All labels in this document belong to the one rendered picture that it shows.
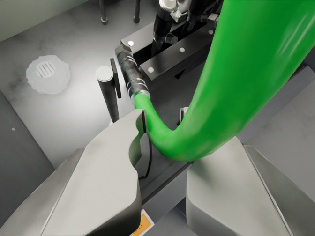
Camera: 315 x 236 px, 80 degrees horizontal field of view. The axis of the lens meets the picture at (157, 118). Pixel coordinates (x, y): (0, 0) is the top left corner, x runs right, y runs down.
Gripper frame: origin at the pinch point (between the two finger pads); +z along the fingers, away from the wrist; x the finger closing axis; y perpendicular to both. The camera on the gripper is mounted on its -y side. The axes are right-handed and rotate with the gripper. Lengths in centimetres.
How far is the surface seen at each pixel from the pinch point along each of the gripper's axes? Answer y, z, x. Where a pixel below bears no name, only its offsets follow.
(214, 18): -3.0, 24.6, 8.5
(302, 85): 12.9, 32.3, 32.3
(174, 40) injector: -0.4, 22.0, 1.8
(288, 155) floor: 102, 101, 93
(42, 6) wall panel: -6, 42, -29
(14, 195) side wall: 14.4, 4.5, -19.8
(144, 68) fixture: 4.6, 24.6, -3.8
